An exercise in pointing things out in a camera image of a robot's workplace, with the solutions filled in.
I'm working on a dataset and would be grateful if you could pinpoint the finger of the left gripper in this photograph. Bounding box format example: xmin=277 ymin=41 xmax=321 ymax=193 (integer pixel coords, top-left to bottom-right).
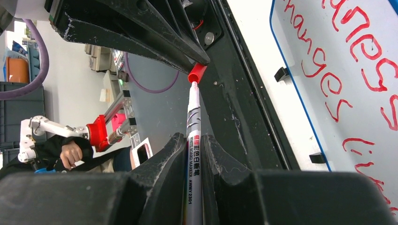
xmin=56 ymin=12 xmax=194 ymax=73
xmin=100 ymin=0 xmax=210 ymax=66

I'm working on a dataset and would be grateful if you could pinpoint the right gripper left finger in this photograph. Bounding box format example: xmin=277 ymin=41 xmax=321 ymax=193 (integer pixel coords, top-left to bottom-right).
xmin=0 ymin=133 xmax=186 ymax=225

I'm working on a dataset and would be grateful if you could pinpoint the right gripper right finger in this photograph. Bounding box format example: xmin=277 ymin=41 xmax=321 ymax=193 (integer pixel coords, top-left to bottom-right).
xmin=201 ymin=135 xmax=396 ymax=225

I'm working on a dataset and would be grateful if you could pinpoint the red whiteboard marker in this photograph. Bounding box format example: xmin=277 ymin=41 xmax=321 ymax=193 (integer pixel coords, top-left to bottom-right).
xmin=183 ymin=82 xmax=203 ymax=225

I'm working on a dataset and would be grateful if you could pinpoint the red marker cap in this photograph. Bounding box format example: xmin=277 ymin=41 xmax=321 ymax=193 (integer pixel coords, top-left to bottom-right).
xmin=188 ymin=63 xmax=207 ymax=83

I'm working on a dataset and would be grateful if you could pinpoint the blue framed whiteboard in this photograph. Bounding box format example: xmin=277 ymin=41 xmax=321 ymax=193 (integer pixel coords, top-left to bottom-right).
xmin=269 ymin=0 xmax=398 ymax=216

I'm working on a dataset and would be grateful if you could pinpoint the operator black sleeve forearm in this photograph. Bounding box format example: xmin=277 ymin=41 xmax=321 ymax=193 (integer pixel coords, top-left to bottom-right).
xmin=0 ymin=134 xmax=125 ymax=181

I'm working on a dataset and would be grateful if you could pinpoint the whiteboard metal stand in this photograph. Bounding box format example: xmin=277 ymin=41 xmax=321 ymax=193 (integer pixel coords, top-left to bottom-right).
xmin=274 ymin=67 xmax=327 ymax=171

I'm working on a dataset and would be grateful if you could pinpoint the operator bare hand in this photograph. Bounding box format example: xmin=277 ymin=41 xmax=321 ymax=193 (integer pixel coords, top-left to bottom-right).
xmin=60 ymin=141 xmax=83 ymax=170

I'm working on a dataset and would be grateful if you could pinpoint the orange storage box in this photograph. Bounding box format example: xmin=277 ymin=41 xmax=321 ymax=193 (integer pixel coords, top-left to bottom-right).
xmin=6 ymin=57 xmax=30 ymax=83

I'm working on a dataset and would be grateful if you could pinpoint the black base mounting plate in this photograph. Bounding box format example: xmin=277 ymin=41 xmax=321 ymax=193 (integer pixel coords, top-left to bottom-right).
xmin=183 ymin=0 xmax=299 ymax=172

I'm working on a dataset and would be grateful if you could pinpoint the dark grey storage crate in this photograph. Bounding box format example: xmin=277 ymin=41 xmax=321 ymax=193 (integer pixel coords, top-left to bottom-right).
xmin=0 ymin=87 xmax=45 ymax=163

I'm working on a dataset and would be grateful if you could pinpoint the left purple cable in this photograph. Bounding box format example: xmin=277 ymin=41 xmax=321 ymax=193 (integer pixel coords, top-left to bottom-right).
xmin=0 ymin=18 xmax=50 ymax=101

